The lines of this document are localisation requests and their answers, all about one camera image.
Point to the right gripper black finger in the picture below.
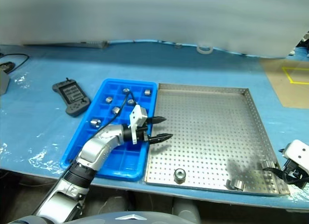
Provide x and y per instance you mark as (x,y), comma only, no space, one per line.
(297,183)
(274,172)

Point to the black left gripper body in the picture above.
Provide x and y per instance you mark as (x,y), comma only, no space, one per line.
(142,135)

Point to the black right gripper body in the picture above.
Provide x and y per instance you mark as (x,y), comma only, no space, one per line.
(292,169)

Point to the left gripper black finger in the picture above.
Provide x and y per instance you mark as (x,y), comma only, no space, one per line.
(159,138)
(157,120)

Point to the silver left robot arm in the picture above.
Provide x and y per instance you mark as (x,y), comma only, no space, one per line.
(96,146)

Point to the blue compartment tray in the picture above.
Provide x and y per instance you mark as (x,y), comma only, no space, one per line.
(130,161)

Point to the grey device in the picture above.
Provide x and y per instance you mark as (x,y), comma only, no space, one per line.
(3,84)

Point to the perforated metal tray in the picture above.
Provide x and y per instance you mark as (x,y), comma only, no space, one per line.
(205,137)

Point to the grey rounded shape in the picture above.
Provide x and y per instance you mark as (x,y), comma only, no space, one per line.
(186,212)

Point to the black handheld controller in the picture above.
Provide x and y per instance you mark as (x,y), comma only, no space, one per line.
(72,96)

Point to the brown cardboard sheet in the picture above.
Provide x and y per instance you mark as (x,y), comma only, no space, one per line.
(277,88)

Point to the grey robot torso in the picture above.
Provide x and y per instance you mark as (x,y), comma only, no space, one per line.
(101,219)

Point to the white backdrop sheet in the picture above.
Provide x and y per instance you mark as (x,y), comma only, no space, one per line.
(144,16)

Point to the black plug adapter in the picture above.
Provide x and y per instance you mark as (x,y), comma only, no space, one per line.
(6,66)

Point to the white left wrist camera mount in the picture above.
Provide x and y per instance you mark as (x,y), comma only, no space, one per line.
(135,115)

